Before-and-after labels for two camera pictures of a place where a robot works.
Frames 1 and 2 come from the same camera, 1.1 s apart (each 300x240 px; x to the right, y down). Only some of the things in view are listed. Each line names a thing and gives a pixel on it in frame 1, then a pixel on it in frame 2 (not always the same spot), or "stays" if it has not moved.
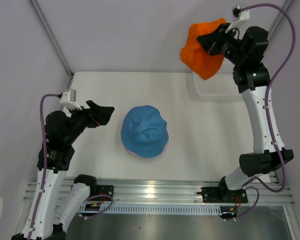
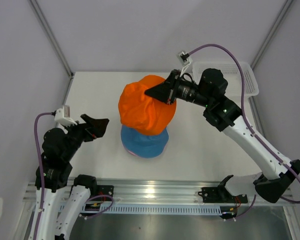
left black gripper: [103, 113] to [98, 126]
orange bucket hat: [195, 55] to [142, 112]
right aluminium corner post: [277, 24] stays
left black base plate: [108, 190] stays
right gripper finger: [214, 42] to [164, 91]
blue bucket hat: [144, 132] stays
